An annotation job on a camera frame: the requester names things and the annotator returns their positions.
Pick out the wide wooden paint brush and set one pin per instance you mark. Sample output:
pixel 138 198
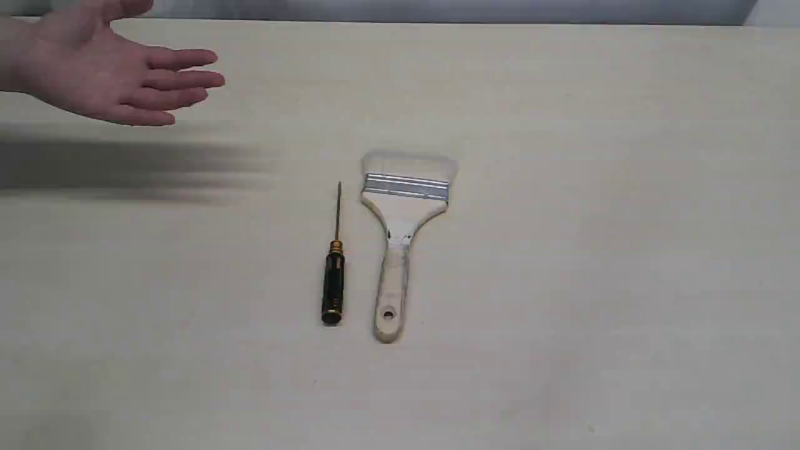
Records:
pixel 404 191

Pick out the person's open bare hand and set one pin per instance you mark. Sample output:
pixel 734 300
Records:
pixel 72 59

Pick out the black gold-trimmed screwdriver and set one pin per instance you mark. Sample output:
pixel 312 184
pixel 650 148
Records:
pixel 334 273

